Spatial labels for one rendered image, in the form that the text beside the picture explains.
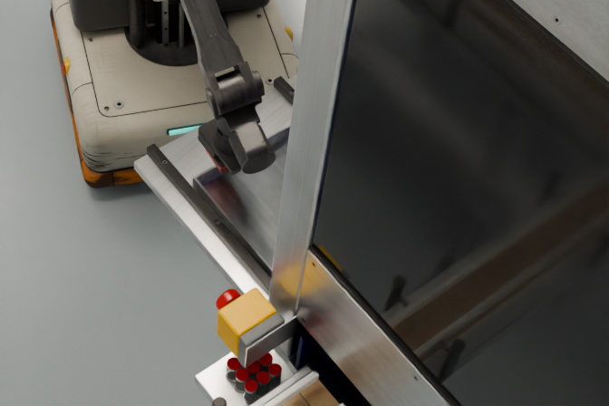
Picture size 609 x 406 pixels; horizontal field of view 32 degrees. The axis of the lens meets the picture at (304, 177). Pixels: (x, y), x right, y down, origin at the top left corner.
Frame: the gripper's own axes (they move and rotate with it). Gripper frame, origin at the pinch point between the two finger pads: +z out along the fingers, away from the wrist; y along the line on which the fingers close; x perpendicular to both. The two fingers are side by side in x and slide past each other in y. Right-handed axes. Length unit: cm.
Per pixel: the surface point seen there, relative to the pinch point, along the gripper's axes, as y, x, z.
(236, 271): 17.1, -9.5, 0.3
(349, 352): 43, -12, -23
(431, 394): 56, -12, -36
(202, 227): 6.7, -9.2, 1.6
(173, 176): -3.8, -8.1, 0.9
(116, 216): -45, 8, 97
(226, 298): 24.6, -18.8, -14.0
